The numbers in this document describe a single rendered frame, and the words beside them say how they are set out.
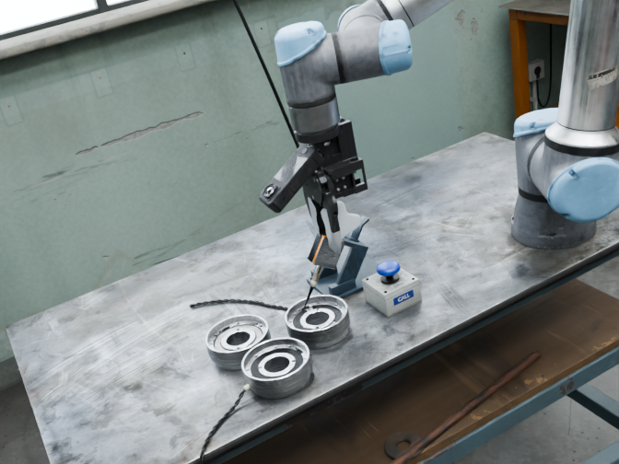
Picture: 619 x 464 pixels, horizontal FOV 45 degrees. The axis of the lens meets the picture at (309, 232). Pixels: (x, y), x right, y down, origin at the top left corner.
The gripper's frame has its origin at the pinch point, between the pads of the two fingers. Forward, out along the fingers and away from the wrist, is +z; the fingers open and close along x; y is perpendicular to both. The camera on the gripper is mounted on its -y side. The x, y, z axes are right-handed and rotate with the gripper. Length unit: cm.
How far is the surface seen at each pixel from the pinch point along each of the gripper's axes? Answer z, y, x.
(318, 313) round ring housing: 10.5, -4.9, -1.7
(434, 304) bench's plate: 13.1, 12.9, -9.1
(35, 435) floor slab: 92, -66, 119
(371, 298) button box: 11.4, 4.7, -2.8
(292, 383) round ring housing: 10.5, -16.2, -15.5
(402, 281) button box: 8.6, 9.4, -5.7
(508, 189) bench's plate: 13, 49, 16
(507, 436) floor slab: 93, 51, 28
